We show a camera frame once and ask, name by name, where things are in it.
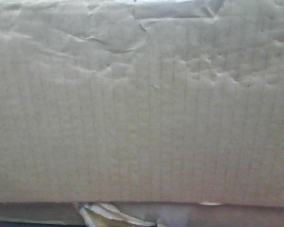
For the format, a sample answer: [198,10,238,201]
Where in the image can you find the brown cardboard box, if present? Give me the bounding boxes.
[0,202,284,227]
[0,0,284,207]

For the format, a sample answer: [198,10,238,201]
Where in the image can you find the crumpled packing tape strip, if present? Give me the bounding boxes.
[73,202,157,227]

